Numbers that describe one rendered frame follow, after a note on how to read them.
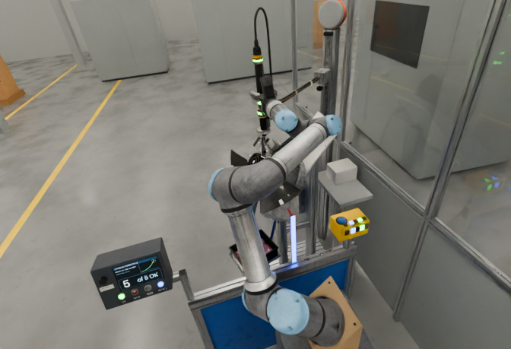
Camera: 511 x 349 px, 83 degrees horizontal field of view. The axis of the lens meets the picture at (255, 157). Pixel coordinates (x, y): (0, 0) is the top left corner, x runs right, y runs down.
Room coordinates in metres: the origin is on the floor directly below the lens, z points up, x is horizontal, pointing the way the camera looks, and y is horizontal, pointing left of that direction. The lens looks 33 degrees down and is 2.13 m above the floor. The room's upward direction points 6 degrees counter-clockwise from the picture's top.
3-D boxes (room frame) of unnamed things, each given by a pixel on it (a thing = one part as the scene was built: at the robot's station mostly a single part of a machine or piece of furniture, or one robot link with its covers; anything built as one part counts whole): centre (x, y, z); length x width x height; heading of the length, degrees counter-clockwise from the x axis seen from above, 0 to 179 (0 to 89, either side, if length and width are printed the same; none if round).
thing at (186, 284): (0.80, 0.38, 0.96); 0.03 x 0.03 x 0.20; 13
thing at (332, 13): (1.82, -0.53, 1.88); 0.17 x 0.15 x 0.16; 13
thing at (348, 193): (1.52, -0.57, 0.84); 0.36 x 0.24 x 0.03; 13
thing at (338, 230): (0.99, -0.43, 1.02); 0.16 x 0.10 x 0.11; 103
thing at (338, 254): (0.90, -0.04, 0.82); 0.90 x 0.04 x 0.08; 103
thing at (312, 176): (1.49, -0.35, 0.57); 0.09 x 0.04 x 1.15; 13
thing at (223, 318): (0.90, -0.04, 0.45); 0.82 x 0.01 x 0.66; 103
